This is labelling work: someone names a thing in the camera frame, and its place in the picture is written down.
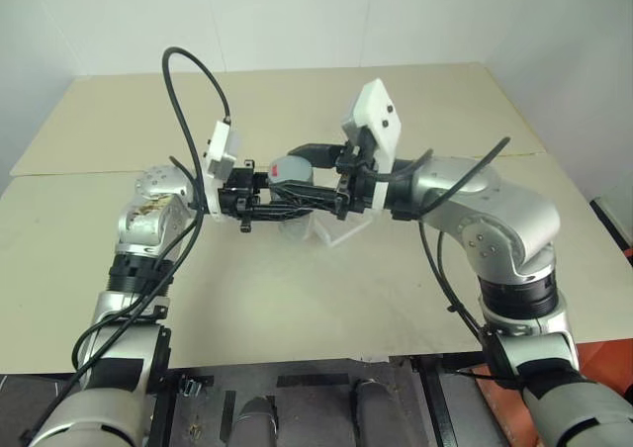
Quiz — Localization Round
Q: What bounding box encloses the clear plastic jar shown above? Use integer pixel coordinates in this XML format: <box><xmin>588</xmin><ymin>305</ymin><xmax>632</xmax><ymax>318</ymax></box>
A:
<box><xmin>274</xmin><ymin>185</ymin><xmax>317</xmax><ymax>240</ymax></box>

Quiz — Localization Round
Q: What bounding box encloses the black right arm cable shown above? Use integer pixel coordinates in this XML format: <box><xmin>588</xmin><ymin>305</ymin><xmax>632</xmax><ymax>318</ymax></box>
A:
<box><xmin>358</xmin><ymin>136</ymin><xmax>525</xmax><ymax>390</ymax></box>

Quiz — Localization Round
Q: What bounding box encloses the dark rounded shape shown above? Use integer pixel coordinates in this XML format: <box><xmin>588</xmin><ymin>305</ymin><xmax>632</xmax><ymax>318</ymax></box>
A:
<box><xmin>232</xmin><ymin>397</ymin><xmax>279</xmax><ymax>447</ymax></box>

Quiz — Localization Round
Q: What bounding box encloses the clear plastic box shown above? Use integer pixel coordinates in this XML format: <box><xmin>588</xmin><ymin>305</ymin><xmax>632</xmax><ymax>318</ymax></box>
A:
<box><xmin>309</xmin><ymin>214</ymin><xmax>373</xmax><ymax>248</ymax></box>

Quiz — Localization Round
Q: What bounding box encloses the black tape strip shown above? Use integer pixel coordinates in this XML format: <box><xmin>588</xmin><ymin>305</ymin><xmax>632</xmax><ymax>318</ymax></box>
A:
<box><xmin>276</xmin><ymin>373</ymin><xmax>350</xmax><ymax>388</ymax></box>
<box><xmin>220</xmin><ymin>390</ymin><xmax>237</xmax><ymax>438</ymax></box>

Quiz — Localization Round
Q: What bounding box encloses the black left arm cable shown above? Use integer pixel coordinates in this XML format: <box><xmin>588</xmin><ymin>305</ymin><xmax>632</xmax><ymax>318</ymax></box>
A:
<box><xmin>19</xmin><ymin>45</ymin><xmax>233</xmax><ymax>443</ymax></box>

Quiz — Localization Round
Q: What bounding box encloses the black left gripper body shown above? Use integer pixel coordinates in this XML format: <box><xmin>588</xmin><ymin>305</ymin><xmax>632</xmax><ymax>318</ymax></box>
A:
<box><xmin>220</xmin><ymin>166</ymin><xmax>259</xmax><ymax>222</ymax></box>

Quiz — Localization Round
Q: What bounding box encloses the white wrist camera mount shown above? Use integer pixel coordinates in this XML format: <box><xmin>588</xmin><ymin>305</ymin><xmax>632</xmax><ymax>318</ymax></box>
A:
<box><xmin>200</xmin><ymin>119</ymin><xmax>243</xmax><ymax>220</ymax></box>
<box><xmin>341</xmin><ymin>78</ymin><xmax>405</xmax><ymax>212</ymax></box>

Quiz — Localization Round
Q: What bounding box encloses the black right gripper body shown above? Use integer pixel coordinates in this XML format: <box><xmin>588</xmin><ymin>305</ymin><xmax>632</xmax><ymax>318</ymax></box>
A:
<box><xmin>334</xmin><ymin>138</ymin><xmax>381</xmax><ymax>222</ymax></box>

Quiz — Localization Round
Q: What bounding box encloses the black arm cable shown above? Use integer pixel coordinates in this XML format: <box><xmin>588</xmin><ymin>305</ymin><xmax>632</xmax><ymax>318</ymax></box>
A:
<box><xmin>19</xmin><ymin>45</ymin><xmax>233</xmax><ymax>443</ymax></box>
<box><xmin>358</xmin><ymin>136</ymin><xmax>525</xmax><ymax>390</ymax></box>

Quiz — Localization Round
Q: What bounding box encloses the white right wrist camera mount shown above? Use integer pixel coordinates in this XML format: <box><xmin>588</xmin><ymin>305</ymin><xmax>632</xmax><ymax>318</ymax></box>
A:
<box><xmin>341</xmin><ymin>78</ymin><xmax>405</xmax><ymax>212</ymax></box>

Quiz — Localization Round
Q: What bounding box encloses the black table frame bar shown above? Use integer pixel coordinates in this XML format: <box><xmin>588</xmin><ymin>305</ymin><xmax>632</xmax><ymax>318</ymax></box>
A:
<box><xmin>414</xmin><ymin>355</ymin><xmax>459</xmax><ymax>447</ymax></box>

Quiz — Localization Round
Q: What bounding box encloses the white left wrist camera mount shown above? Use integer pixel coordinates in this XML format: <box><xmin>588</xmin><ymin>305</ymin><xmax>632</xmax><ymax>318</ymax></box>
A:
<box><xmin>200</xmin><ymin>119</ymin><xmax>243</xmax><ymax>220</ymax></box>

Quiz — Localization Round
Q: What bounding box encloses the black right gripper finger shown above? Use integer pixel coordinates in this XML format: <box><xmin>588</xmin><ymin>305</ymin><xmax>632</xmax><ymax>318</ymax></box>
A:
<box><xmin>268</xmin><ymin>181</ymin><xmax>343</xmax><ymax>212</ymax></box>
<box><xmin>288</xmin><ymin>141</ymin><xmax>348</xmax><ymax>170</ymax></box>

